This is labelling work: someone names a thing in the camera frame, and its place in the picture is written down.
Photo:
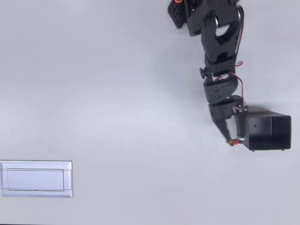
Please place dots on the small red plastic figure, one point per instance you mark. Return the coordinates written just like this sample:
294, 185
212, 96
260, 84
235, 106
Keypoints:
235, 142

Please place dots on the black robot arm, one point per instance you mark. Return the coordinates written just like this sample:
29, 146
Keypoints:
218, 47

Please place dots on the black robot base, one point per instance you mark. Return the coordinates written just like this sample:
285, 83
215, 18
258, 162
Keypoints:
175, 14

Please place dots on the black open box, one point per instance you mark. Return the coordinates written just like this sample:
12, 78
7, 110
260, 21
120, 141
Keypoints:
260, 143

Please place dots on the white rectangular tray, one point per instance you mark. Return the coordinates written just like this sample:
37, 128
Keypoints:
35, 179

